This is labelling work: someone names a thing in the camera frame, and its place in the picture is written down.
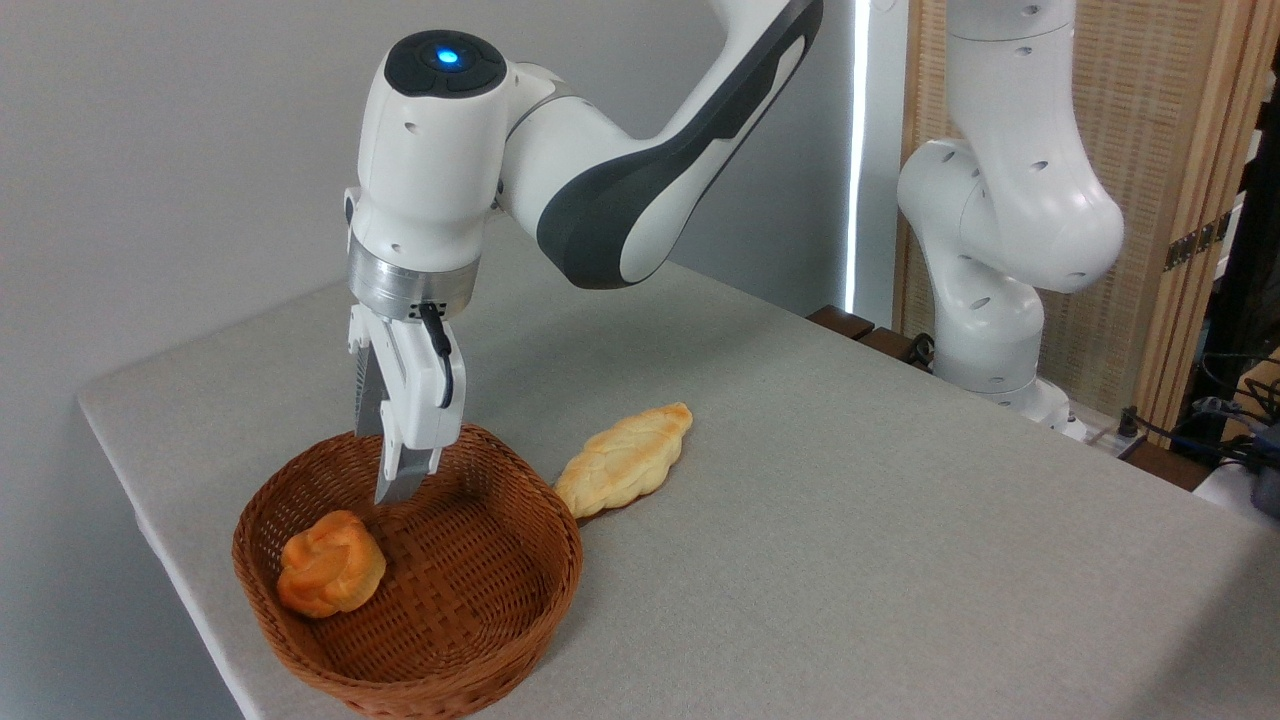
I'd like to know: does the round orange bread roll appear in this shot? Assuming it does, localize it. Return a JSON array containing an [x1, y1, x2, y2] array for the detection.
[[276, 510, 387, 619]]

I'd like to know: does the dark brown wooden block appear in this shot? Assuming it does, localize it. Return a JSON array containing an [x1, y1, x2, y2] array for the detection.
[[1120, 440, 1213, 493], [806, 305, 876, 342], [858, 327, 933, 373]]

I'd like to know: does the brown woven wicker basket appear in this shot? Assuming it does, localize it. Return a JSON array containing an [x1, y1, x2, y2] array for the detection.
[[232, 420, 584, 720]]

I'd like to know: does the white vertical light strip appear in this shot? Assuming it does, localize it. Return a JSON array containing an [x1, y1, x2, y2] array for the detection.
[[845, 0, 864, 313]]

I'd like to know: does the brass screen hinge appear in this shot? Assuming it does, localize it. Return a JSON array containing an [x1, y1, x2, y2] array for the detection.
[[1163, 212, 1233, 273]]

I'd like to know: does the black metal rack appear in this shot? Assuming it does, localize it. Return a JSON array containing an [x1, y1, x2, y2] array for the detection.
[[1180, 90, 1280, 441]]

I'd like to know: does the long pale braided bread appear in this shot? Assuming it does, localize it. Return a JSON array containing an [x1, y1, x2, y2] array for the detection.
[[553, 402, 694, 520]]

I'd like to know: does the grey tablecloth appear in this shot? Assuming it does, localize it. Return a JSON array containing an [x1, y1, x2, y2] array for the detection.
[[77, 215, 1280, 720]]

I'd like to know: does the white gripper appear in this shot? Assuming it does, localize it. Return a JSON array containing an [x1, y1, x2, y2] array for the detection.
[[346, 305, 467, 505]]

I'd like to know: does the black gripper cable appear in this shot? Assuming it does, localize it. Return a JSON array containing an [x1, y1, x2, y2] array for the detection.
[[418, 302, 456, 411]]

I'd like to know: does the black cable bundle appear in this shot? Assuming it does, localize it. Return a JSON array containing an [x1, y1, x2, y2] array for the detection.
[[1115, 350, 1280, 473]]

